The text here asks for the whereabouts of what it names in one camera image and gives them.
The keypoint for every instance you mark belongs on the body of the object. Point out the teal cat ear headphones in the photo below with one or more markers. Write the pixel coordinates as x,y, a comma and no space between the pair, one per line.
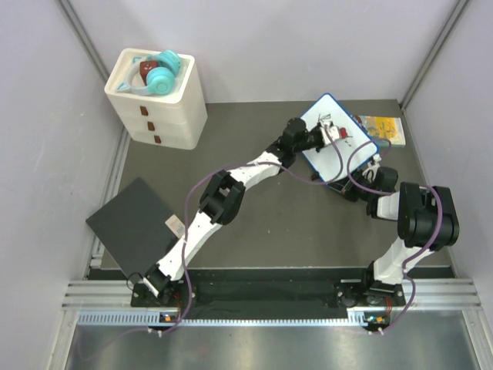
160,80

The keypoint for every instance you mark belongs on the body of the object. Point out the black flat board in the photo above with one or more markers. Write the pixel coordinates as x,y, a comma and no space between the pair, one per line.
137,228

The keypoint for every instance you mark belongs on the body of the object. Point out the aluminium frame rail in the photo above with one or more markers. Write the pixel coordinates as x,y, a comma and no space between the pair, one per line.
95,295

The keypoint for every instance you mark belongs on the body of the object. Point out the blue framed whiteboard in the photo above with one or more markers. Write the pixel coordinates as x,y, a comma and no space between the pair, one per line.
334,162

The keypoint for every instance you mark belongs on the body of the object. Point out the yellow blue book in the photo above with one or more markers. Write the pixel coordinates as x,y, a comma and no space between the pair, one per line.
390,128

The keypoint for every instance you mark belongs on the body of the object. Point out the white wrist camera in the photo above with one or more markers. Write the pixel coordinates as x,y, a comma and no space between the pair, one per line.
372,167
329,132

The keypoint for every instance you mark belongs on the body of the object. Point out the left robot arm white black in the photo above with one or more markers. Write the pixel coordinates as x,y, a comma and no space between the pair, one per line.
221,200

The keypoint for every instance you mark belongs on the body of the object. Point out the white stacked drawer unit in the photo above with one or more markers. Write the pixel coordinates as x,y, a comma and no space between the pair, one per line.
174,120

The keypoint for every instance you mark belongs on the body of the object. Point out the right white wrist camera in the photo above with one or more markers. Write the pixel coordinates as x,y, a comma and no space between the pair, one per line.
372,167

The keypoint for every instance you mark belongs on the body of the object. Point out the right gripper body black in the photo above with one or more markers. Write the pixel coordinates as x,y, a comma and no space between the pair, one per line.
353,192

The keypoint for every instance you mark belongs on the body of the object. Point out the dark red cube toy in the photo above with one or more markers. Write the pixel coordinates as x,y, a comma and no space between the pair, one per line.
146,67

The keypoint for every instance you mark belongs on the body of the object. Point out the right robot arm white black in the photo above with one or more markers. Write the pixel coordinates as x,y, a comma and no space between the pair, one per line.
426,221

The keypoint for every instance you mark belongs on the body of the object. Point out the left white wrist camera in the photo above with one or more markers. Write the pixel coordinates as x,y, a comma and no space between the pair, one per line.
329,132

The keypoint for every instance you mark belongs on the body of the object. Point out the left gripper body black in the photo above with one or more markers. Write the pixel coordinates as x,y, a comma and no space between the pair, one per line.
313,138

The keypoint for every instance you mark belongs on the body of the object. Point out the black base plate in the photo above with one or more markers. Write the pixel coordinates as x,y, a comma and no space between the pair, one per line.
316,287

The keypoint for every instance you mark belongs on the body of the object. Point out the grey slotted cable duct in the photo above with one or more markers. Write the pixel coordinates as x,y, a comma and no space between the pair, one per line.
162,319

